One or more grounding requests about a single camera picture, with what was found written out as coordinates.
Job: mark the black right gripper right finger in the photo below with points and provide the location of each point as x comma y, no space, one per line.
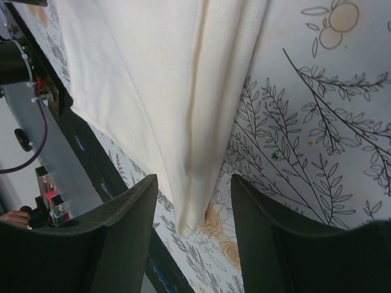
281,250

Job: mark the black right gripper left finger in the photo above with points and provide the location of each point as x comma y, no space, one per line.
103,250

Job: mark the white cloth napkin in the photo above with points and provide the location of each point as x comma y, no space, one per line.
162,79

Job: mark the person's hand in background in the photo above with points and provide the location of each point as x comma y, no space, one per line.
17,218

